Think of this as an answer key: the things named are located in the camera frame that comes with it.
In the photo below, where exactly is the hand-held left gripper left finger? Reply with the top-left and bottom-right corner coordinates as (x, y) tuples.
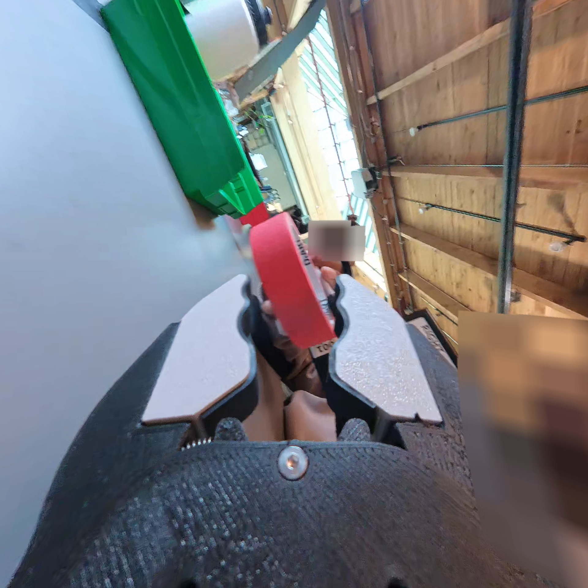
(141, 274), (260, 437)

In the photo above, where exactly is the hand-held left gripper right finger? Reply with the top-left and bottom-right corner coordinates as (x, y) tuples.
(326, 273), (444, 441)

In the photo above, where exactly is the red tape roll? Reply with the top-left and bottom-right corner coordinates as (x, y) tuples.
(249, 211), (337, 350)

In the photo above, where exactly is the red plastic bin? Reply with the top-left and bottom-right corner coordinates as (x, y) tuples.
(239, 202), (271, 227)

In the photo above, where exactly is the person's right forearm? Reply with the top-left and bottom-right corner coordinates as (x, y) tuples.
(242, 365), (286, 443)

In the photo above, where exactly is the person's left hand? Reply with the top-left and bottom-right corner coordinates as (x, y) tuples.
(284, 390), (339, 443)

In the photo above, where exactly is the person's right hand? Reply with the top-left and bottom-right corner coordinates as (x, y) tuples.
(261, 265), (344, 319)

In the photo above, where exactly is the white junction box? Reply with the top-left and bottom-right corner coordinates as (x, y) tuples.
(351, 168), (379, 199)

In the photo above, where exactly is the grey metal conduit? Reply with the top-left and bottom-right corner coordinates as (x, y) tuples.
(497, 0), (533, 315)

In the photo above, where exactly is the green plastic bin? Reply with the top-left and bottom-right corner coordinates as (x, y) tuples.
(100, 0), (265, 219)

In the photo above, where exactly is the white water bottle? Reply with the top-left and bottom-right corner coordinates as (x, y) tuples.
(181, 0), (274, 83)

